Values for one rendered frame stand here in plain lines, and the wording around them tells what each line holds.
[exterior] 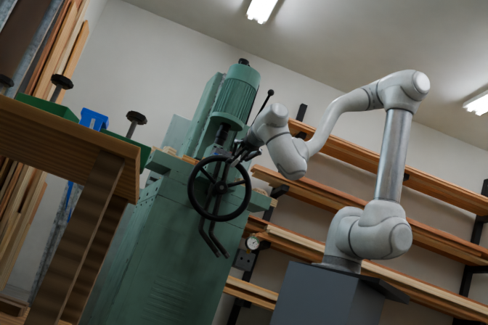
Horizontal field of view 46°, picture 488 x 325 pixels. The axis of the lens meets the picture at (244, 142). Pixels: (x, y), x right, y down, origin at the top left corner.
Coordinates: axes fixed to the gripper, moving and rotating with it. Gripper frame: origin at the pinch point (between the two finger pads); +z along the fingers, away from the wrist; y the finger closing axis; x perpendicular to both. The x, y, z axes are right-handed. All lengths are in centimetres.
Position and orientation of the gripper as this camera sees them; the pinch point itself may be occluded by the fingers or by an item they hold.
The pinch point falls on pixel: (235, 160)
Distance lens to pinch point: 242.2
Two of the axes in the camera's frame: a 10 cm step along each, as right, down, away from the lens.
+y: -8.9, -3.9, -2.4
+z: -4.2, 4.8, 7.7
